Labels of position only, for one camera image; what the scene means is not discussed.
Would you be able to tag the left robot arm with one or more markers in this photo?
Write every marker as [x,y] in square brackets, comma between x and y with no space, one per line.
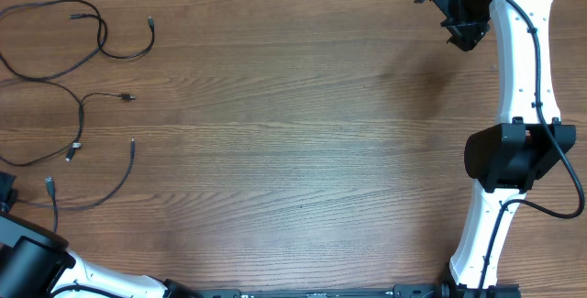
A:
[36,262]

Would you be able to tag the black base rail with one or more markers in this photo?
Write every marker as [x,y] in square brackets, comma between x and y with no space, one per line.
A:
[312,293]

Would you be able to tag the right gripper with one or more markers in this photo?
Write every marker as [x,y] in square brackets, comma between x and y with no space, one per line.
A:
[468,33]

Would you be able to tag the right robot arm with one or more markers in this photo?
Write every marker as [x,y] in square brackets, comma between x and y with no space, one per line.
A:
[504,161]

